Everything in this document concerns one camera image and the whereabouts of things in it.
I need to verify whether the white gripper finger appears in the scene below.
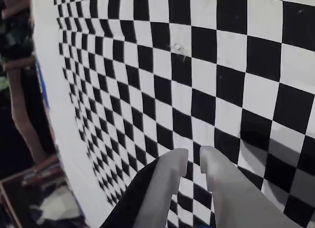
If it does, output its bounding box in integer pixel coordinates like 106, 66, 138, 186
199, 146, 298, 228
100, 148, 189, 228

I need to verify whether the white plastic bag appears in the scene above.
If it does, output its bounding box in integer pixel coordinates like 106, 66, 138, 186
29, 191, 82, 222

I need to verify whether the black white checkerboard mat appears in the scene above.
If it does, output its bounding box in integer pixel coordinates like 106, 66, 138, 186
31, 0, 315, 228

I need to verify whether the blue tape strip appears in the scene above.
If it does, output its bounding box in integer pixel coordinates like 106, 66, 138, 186
35, 57, 51, 109

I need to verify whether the brown wooden furniture frame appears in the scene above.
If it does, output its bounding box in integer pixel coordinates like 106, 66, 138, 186
0, 0, 65, 228

